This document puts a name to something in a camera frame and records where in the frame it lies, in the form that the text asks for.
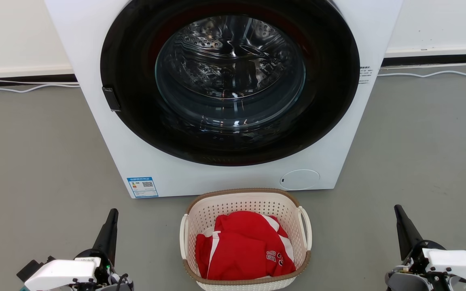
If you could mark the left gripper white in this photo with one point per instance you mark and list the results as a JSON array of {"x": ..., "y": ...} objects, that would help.
[{"x": 61, "y": 273}]

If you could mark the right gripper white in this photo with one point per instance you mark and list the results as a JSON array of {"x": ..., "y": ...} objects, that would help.
[{"x": 455, "y": 262}]

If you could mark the white perforated laundry basket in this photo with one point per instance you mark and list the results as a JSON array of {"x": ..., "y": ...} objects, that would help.
[{"x": 204, "y": 212}]

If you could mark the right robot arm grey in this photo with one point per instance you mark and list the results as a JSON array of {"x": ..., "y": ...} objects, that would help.
[{"x": 403, "y": 282}]

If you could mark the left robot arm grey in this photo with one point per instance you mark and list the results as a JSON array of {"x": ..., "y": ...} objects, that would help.
[{"x": 115, "y": 285}]

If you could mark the blue energy label sticker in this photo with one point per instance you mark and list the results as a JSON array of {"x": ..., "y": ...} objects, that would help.
[{"x": 142, "y": 187}]

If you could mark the white front-load washing machine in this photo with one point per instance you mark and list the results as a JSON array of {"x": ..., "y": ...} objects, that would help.
[{"x": 103, "y": 157}]

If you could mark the round white filter cover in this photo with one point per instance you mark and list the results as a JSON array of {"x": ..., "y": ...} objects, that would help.
[{"x": 299, "y": 180}]

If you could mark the round black washer door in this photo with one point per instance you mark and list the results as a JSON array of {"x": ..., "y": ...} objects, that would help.
[{"x": 136, "y": 121}]

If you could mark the red and white jersey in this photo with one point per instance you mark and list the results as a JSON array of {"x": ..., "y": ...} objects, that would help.
[{"x": 241, "y": 250}]

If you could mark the small text sticker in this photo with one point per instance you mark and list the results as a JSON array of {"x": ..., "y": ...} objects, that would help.
[{"x": 365, "y": 75}]

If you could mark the steel washer drum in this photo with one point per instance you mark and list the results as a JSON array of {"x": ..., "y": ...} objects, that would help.
[{"x": 229, "y": 68}]

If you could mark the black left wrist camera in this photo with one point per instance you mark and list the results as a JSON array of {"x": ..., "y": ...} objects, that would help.
[{"x": 30, "y": 268}]

